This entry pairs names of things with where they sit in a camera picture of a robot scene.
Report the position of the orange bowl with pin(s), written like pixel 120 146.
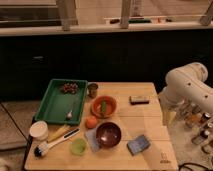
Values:
pixel 110 109

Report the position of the white round container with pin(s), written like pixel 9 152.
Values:
pixel 39 130

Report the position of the small green cup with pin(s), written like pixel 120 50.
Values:
pixel 78 146

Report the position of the yellow banana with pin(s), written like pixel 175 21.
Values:
pixel 59 132

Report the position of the blue grey cloth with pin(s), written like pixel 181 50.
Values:
pixel 91 138

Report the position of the green plastic tray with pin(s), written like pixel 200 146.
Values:
pixel 55 105

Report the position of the bunch of dark grapes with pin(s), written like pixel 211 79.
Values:
pixel 69 88

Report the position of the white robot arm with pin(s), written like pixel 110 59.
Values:
pixel 186 89

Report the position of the dark red bowl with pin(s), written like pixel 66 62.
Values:
pixel 108 135

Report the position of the black whiteboard eraser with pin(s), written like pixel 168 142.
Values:
pixel 134 100

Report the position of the blue sponge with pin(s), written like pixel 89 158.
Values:
pixel 139 144

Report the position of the green pepper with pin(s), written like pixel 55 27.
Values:
pixel 103 108

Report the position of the orange tangerine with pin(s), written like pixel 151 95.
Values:
pixel 91 122

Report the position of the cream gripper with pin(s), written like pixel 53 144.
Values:
pixel 166 116

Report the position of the garlic bulb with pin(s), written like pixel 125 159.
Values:
pixel 69 115

